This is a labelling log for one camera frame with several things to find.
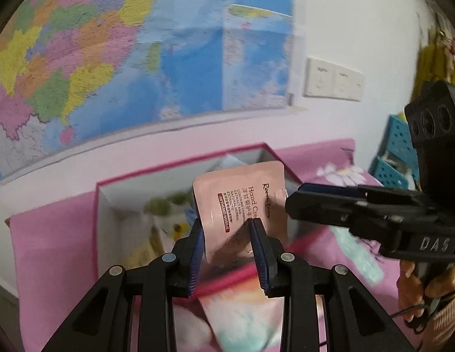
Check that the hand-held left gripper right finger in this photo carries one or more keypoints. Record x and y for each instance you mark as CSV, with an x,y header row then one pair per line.
x,y
257,256

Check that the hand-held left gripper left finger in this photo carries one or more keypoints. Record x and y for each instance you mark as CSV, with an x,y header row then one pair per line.
x,y
196,260

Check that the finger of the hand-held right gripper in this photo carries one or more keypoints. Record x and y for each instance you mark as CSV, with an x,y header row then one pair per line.
x,y
322,211
330,189

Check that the pink hand cream packet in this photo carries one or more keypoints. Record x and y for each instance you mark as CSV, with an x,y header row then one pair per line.
x,y
242,198

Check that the pink storage box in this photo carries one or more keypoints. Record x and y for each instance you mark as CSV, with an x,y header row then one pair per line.
x,y
114,227

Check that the person's right forearm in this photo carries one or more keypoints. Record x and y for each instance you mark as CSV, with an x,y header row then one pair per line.
x,y
447,322

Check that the person's right hand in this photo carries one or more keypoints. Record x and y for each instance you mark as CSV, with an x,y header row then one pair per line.
x,y
410,282

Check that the blue plastic rack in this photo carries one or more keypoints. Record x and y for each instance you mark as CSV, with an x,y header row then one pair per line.
x,y
396,143

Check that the colourful tissue pack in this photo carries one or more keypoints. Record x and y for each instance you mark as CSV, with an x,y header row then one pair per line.
x,y
245,319

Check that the green plush toy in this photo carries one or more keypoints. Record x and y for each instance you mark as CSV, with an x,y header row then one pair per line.
x,y
163,203

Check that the yellow-green sweater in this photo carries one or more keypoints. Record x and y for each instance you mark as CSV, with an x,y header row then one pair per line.
x,y
427,62

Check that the pink hanging ornament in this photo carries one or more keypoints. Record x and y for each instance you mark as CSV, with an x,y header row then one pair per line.
x,y
445,44

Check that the white wall switch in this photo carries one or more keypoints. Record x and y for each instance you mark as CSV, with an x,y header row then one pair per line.
x,y
355,86

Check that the white wall socket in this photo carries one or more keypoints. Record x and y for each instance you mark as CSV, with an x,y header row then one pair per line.
x,y
319,77
343,82

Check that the wall map poster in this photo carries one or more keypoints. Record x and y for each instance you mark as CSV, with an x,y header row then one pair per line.
x,y
103,62

